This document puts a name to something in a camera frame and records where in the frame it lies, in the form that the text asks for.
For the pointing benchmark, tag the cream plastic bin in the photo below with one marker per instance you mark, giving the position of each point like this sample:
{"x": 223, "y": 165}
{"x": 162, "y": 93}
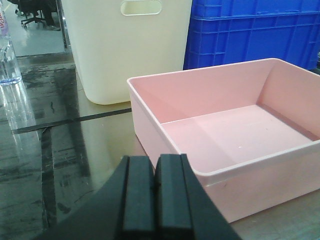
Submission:
{"x": 114, "y": 40}

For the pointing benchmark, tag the black office chair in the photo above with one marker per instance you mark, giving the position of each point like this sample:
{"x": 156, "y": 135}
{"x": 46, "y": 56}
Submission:
{"x": 38, "y": 11}

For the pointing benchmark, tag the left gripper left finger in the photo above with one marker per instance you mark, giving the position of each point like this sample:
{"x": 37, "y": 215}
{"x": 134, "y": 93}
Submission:
{"x": 123, "y": 209}

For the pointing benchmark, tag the pink plastic bin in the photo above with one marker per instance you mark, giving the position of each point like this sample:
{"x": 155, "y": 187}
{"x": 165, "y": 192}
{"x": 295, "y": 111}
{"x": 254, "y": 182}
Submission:
{"x": 250, "y": 130}

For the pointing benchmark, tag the clear water bottle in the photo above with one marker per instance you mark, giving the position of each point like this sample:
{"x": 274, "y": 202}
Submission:
{"x": 9, "y": 69}

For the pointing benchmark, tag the blue plastic crate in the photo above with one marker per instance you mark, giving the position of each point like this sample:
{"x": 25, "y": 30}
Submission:
{"x": 231, "y": 31}

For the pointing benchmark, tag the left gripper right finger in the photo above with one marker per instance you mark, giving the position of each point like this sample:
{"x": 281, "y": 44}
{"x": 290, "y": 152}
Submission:
{"x": 183, "y": 209}

